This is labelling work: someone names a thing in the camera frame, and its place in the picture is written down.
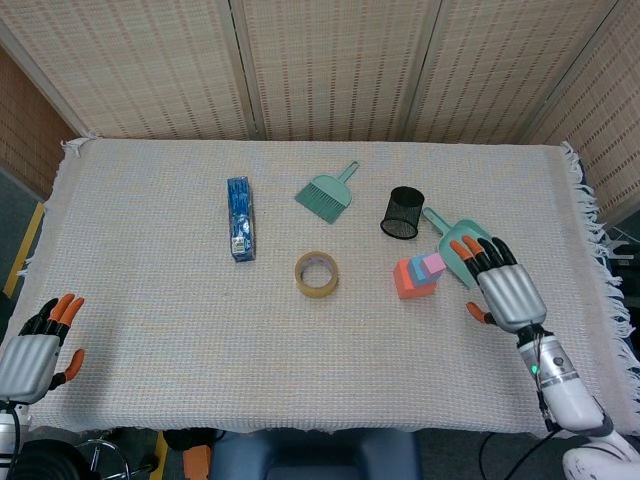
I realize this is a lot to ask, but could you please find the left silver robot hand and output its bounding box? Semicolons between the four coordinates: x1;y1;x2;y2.
0;293;86;404

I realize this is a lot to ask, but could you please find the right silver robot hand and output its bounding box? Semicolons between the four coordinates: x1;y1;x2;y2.
448;235;547;334

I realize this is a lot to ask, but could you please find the small pink foam cube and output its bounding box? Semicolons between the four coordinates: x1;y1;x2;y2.
418;252;448;276

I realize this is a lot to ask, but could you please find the blue foam cube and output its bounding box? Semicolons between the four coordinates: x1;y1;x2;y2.
408;257;432;290

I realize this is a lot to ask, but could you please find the orange foam cube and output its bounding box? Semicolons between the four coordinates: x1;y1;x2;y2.
393;258;437;301

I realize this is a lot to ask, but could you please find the teal hand brush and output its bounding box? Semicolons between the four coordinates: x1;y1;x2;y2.
294;160;360;225

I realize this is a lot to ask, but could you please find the teal dustpan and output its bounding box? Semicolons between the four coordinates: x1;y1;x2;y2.
422;206;494;290

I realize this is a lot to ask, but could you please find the black ribbed robot cover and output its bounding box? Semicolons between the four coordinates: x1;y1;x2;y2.
0;439;94;480

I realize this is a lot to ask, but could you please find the black mesh pen cup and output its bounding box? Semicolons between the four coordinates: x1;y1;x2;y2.
379;186;426;241

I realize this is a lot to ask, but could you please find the black fabric bundle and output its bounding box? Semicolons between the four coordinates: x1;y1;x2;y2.
163;428;226;451

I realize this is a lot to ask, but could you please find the white woven fringed tablecloth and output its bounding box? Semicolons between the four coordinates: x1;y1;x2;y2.
17;137;640;436

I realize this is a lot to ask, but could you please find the orange box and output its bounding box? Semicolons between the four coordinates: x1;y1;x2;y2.
182;443;214;480

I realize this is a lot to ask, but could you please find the woven bamboo screen panel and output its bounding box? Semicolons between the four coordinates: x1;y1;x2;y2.
0;0;251;141
524;0;640;221
229;0;441;142
404;0;621;146

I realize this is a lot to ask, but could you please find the brown packing tape roll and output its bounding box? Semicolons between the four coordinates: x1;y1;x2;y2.
293;250;340;300

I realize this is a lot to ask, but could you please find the brown woven screen panel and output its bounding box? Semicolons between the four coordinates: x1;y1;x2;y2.
0;44;76;201

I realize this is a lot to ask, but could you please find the blue padded seat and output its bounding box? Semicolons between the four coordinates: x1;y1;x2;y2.
209;429;421;480

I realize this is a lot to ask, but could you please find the blue plastic wrapped package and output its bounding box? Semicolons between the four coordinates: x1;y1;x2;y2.
226;176;258;264

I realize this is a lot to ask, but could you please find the chrome stool frame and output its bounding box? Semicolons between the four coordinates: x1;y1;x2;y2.
74;432;154;480

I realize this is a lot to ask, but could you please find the white metal bracket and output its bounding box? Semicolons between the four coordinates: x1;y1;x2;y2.
598;227;635;261

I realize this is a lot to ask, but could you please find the black cable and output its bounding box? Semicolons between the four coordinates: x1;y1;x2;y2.
477;428;557;480

